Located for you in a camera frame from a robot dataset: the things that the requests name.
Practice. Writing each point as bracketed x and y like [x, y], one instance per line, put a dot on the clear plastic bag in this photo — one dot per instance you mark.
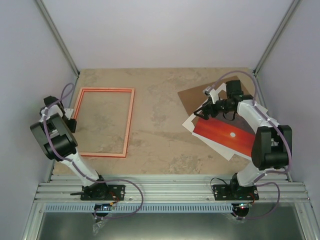
[98, 225]

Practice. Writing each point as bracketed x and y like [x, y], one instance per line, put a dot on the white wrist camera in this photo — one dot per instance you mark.
[68, 112]
[211, 93]

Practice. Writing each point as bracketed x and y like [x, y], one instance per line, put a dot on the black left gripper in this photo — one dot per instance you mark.
[72, 126]

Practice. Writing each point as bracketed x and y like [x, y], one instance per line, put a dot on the aluminium corner post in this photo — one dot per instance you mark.
[294, 5]
[56, 35]

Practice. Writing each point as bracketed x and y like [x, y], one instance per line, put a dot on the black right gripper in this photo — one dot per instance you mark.
[205, 108]

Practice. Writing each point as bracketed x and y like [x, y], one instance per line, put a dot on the red wooden picture frame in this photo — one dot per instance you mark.
[77, 106]

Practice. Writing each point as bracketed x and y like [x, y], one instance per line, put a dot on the aluminium corner post left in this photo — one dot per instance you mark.
[56, 35]

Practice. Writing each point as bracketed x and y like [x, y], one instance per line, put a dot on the white photo mat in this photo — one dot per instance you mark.
[224, 151]

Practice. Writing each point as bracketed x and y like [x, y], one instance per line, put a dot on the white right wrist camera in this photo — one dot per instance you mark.
[211, 93]

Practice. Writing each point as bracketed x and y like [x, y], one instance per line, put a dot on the grey slotted cable duct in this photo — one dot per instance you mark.
[126, 208]

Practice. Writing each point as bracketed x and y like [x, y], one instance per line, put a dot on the red sunset photo print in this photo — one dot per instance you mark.
[235, 137]

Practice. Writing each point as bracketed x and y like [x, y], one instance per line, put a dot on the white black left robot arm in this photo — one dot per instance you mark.
[54, 134]

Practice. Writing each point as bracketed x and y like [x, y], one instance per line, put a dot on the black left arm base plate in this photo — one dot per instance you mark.
[103, 192]

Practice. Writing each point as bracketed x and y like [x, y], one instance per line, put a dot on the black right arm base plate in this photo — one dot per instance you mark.
[223, 192]

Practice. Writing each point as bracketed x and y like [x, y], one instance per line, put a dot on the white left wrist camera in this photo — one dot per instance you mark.
[68, 112]

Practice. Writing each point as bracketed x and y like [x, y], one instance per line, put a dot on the aluminium corner post right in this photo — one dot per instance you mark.
[294, 5]

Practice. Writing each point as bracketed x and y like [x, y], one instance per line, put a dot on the aluminium rail platform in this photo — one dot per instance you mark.
[194, 188]

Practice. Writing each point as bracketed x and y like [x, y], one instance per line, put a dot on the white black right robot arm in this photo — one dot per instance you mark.
[271, 150]

